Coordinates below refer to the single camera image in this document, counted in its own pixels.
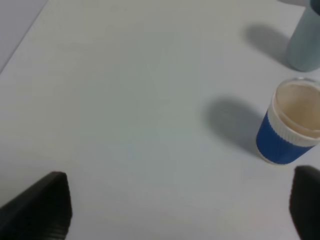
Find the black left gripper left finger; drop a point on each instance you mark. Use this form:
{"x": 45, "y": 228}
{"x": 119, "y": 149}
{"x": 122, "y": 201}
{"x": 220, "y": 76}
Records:
{"x": 41, "y": 212}

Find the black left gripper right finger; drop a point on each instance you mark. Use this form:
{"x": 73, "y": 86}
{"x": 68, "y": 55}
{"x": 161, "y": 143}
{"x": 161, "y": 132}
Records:
{"x": 304, "y": 202}

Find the blue sleeved paper cup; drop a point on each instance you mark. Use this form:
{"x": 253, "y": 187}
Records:
{"x": 291, "y": 125}

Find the teal plastic cup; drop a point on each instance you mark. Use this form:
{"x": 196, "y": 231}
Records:
{"x": 303, "y": 50}

